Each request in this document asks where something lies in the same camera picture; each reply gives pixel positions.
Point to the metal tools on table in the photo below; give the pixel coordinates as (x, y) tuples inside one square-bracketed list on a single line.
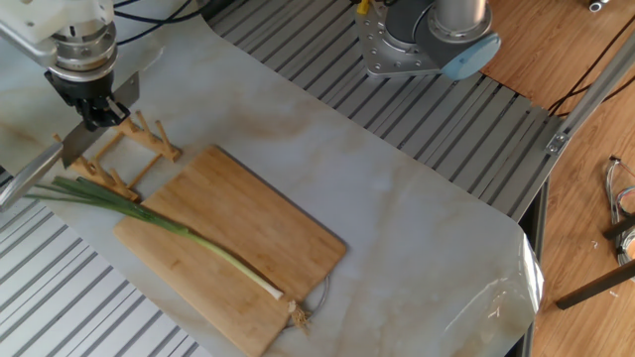
[(617, 198)]

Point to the wooden cutting board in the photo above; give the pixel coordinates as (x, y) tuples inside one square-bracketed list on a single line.
[(238, 223)]

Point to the marble pattern table mat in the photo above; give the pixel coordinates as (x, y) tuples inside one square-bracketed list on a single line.
[(397, 223)]

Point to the wooden peg rack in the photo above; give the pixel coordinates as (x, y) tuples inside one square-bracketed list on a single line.
[(149, 141)]

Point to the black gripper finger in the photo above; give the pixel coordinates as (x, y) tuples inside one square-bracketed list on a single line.
[(91, 121), (116, 110)]

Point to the black metal bar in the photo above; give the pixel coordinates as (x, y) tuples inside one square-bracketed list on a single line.
[(595, 285), (620, 229)]

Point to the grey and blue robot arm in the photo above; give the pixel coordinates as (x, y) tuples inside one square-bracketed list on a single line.
[(446, 35)]

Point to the aluminium frame beam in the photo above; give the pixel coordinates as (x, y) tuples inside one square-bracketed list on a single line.
[(590, 94)]

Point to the cut garlic root end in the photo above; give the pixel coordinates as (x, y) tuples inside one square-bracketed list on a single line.
[(299, 317)]

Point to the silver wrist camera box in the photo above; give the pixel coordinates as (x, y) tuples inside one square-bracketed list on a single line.
[(30, 47)]

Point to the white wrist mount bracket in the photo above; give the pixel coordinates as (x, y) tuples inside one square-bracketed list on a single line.
[(44, 15)]

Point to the steel kitchen knife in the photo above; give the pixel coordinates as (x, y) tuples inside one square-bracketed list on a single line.
[(84, 136)]

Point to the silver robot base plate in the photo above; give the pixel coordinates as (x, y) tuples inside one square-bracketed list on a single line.
[(377, 49)]

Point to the green garlic stalk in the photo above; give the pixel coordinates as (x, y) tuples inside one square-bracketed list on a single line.
[(149, 214)]

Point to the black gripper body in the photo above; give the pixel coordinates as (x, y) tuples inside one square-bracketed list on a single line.
[(82, 91)]

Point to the yellow plug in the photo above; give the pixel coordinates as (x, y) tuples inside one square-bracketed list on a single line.
[(363, 6)]

